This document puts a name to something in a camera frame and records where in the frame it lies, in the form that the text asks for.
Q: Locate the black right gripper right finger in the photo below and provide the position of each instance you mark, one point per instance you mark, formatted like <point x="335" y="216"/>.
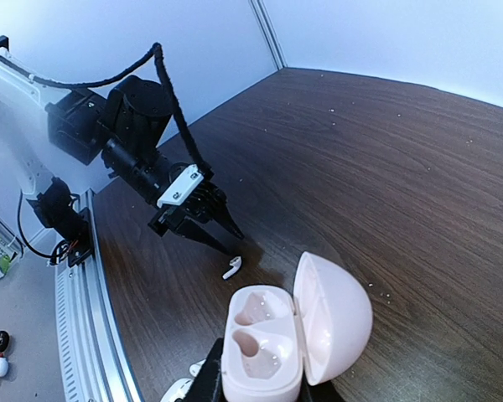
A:
<point x="324" y="392"/>

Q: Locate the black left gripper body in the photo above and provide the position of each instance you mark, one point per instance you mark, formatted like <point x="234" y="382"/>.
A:
<point x="203" y="204"/>

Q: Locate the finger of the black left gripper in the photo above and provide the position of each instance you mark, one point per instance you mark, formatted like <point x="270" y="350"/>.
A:
<point x="191" y="231"/>
<point x="220" y="214"/>

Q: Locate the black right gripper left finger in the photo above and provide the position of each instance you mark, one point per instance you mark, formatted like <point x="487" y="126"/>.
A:
<point x="207" y="385"/>

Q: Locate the white stem earbud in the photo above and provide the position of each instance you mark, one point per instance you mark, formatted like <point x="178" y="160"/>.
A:
<point x="235" y="265"/>

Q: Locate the pink earbud case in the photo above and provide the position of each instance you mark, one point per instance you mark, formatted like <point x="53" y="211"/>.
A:
<point x="276" y="340"/>

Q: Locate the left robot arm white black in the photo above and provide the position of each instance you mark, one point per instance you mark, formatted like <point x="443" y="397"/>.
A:
<point x="132" y="121"/>

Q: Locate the white earbud near case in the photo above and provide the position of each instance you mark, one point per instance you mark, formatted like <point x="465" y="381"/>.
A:
<point x="195" y="368"/>

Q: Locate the black mouse figure case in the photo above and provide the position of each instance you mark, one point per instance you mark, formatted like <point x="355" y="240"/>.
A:
<point x="4" y="340"/>

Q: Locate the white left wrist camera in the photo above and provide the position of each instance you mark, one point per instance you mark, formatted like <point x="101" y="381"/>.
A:
<point x="181" y="188"/>

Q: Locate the aluminium front rail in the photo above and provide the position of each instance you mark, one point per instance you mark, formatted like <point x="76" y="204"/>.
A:
<point x="93" y="361"/>

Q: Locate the aluminium right corner post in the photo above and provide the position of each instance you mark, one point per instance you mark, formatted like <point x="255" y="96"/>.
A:
<point x="267" y="29"/>

